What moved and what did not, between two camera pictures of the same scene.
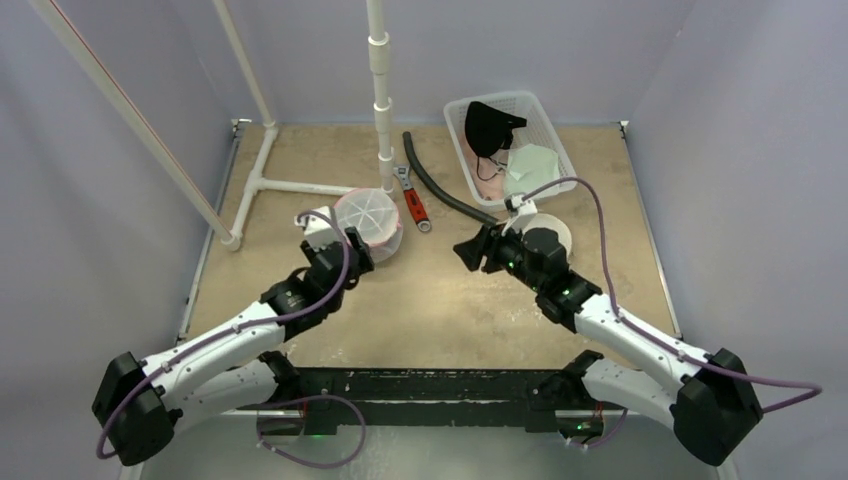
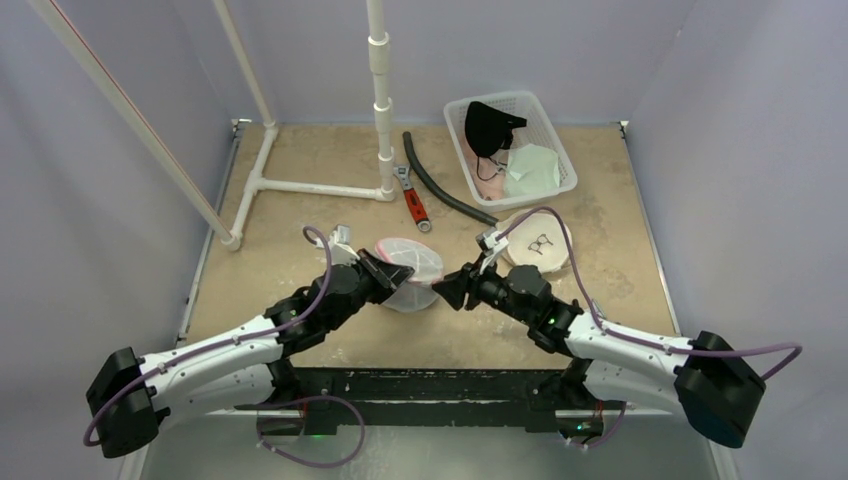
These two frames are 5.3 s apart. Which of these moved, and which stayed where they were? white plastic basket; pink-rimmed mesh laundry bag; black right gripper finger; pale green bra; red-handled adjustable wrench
Moved: black right gripper finger; pink-rimmed mesh laundry bag
Stayed: white plastic basket; red-handled adjustable wrench; pale green bra
